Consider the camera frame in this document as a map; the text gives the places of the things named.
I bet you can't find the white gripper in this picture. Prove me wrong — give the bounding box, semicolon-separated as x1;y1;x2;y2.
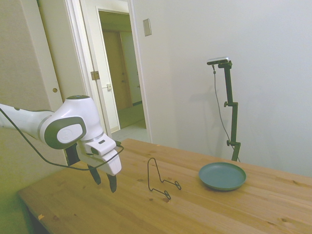
77;143;122;194

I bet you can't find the blue round plate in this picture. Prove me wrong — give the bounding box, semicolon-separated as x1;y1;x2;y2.
198;162;247;192

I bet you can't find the brown hallway door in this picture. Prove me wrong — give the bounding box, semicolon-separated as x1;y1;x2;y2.
102;30;134;110

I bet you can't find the beige open door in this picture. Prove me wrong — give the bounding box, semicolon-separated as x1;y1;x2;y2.
0;0;68;166

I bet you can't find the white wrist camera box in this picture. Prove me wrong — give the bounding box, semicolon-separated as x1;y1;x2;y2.
84;137;117;156

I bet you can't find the black wire plate stand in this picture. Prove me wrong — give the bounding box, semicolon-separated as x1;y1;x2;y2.
147;157;182;200

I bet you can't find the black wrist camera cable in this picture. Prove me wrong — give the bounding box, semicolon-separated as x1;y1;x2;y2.
0;108;124;170

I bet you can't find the white door frame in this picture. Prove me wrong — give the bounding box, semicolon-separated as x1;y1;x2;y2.
64;0;153;144

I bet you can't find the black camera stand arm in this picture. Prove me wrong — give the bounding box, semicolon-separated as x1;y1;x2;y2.
217;61;242;162

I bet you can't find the beige wall switch plate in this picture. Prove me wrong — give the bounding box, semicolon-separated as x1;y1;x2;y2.
142;18;152;37

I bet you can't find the silver exterior camera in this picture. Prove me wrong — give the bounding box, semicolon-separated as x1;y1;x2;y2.
206;56;230;66

